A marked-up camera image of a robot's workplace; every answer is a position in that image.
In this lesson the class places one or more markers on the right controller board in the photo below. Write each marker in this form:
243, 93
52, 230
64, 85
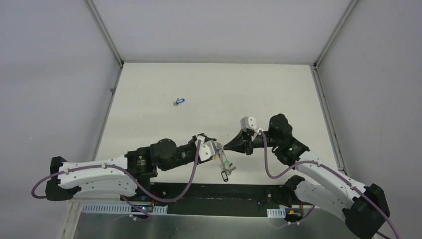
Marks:
294, 214

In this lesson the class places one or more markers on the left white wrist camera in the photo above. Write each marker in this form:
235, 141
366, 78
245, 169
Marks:
205, 147

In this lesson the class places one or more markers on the black tag key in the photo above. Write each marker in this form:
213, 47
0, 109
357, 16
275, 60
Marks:
224, 176

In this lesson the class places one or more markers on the left controller board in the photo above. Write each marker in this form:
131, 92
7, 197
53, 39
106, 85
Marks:
142, 208

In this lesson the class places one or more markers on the controller board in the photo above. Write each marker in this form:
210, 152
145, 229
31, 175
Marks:
142, 208
294, 214

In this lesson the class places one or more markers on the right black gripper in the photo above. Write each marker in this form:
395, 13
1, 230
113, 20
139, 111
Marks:
241, 144

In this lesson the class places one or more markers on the aluminium frame rail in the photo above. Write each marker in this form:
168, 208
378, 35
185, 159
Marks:
114, 219

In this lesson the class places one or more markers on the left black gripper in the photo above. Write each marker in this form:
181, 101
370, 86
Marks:
214, 140

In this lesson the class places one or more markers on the blue tag key left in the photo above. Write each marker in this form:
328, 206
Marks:
178, 101

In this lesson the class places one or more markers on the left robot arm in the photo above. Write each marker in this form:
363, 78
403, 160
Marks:
130, 174

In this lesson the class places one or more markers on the green tag key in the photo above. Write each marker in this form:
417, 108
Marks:
226, 165

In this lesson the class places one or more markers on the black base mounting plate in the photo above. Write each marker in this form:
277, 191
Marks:
231, 200

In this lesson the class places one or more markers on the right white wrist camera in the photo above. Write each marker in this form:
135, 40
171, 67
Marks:
250, 126

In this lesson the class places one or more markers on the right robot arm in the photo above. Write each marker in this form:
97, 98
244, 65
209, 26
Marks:
363, 209

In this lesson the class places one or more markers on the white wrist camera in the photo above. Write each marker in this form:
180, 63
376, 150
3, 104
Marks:
205, 147
250, 126

